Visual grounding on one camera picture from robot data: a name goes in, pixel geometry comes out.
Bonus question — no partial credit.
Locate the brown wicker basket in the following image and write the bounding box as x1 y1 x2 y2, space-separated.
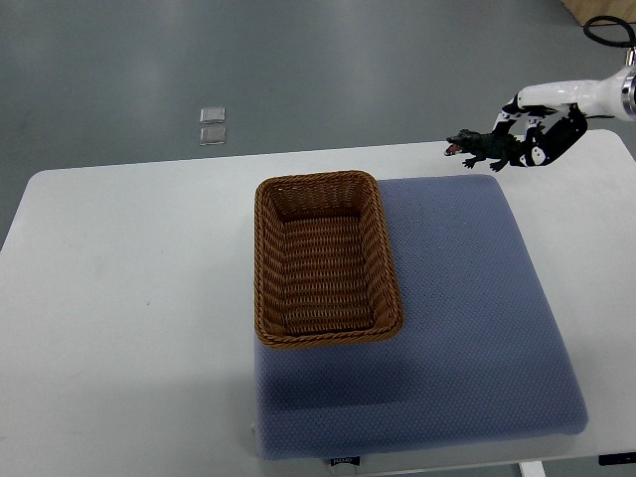
253 170 404 349

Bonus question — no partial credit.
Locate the wooden box corner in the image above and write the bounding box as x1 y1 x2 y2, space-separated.
561 0 635 26

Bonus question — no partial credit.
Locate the white table leg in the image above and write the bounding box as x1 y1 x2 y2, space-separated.
519 461 547 477

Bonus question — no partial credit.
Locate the metal floor plate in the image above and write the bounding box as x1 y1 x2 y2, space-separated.
200 124 227 145
200 106 226 124

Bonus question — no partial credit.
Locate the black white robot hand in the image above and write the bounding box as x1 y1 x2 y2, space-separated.
493 67 635 167

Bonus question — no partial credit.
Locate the black table control panel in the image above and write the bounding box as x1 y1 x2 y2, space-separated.
598 452 636 466

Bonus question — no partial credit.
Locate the upper metal floor plate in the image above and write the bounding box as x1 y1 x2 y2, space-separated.
200 106 226 124

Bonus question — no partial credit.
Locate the dark toy crocodile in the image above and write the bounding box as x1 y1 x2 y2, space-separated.
444 129 524 172

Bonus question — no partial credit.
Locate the blue-grey foam cushion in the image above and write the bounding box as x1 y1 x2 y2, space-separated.
254 175 588 460

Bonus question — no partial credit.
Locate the lower metal floor plate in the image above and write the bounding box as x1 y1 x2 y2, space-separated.
200 124 227 145

